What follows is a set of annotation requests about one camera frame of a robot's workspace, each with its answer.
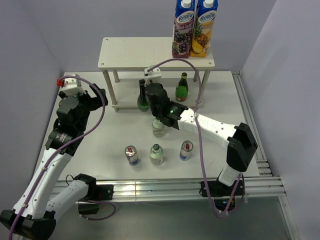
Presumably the clear bottle green cap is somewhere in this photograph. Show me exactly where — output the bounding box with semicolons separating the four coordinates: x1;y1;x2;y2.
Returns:
149;144;164;165
152;118;165;138

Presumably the green Perrier labelled bottle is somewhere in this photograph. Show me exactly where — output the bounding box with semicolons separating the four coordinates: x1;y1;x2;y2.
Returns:
137;90;149;112

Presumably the dark green gold-cap bottle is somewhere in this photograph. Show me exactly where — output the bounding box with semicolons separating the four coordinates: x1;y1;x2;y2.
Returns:
175;72;189;102

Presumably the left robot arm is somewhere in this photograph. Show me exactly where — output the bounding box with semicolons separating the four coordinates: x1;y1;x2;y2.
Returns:
0;83;108;240

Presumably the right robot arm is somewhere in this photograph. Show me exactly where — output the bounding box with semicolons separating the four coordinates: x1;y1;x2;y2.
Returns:
139;79;258;197

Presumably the beige two-tier shelf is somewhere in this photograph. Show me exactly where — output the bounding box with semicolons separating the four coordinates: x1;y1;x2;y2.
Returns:
98;37;215;112

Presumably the right silver blue can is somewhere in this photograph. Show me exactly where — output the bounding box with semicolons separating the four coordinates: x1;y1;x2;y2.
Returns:
179;140;194;161

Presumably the silver blue can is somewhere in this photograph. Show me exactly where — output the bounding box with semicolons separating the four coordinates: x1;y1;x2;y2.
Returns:
179;140;194;161
124;145;139;166

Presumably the clear bottle green cap front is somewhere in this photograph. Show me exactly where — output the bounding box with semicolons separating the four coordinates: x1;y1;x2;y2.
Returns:
149;144;164;165

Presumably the left silver blue can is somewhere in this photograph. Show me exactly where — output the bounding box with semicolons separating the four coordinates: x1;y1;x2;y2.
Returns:
124;145;139;166

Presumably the red grape juice carton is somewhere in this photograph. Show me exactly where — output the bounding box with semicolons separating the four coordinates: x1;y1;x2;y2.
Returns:
171;0;195;59

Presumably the pineapple juice carton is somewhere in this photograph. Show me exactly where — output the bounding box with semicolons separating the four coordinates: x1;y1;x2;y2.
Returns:
190;0;218;58

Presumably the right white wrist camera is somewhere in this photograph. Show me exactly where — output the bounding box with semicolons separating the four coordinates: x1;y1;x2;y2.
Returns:
144;66;162;87

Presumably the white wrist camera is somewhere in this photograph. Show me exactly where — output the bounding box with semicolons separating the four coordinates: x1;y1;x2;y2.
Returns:
56;74;86;96
144;66;162;87

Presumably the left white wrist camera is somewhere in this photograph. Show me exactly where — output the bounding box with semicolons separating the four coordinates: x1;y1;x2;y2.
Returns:
56;74;86;96

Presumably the aluminium rail frame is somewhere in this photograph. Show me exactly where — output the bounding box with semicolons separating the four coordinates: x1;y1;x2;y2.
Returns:
14;70;301;240

